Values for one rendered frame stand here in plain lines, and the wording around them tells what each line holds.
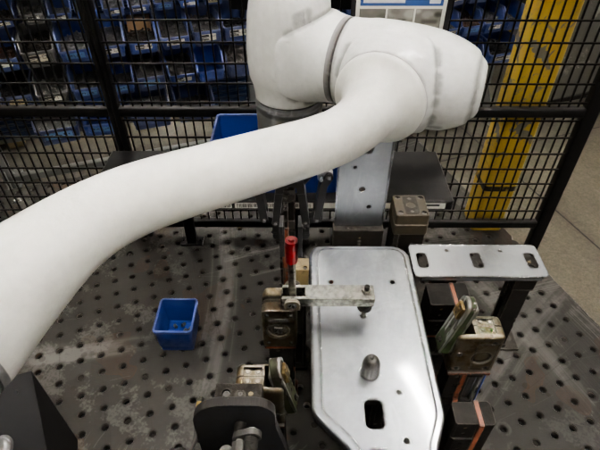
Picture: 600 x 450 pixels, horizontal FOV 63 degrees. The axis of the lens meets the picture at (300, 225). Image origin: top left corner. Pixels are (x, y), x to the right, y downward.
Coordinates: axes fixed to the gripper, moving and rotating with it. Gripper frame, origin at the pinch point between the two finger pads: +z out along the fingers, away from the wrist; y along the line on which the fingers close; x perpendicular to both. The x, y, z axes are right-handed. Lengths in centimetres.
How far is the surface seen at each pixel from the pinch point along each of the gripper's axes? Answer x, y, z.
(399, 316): -0.1, 21.3, 21.4
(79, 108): 55, -56, 6
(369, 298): -1.6, 14.4, 14.1
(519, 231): 134, 119, 121
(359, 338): -5.3, 12.9, 21.5
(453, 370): -7.8, 31.6, 28.5
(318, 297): -1.4, 4.9, 14.1
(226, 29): 180, -35, 31
